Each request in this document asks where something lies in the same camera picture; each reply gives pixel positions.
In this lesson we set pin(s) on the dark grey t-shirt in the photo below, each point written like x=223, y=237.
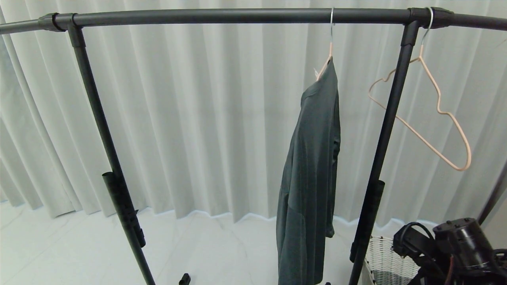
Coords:
x=309, y=178

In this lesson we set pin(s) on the pink clothes hanger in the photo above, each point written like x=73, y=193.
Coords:
x=330, y=49
x=469, y=158

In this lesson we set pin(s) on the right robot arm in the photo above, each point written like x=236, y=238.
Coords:
x=463, y=241

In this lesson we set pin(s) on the black clothes rack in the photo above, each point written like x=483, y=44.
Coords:
x=237, y=16

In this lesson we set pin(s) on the white laundry basket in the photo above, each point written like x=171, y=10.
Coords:
x=384, y=257

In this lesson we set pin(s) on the white curtain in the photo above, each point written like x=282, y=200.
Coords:
x=218, y=118

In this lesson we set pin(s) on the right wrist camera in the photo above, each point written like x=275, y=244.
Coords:
x=412, y=243

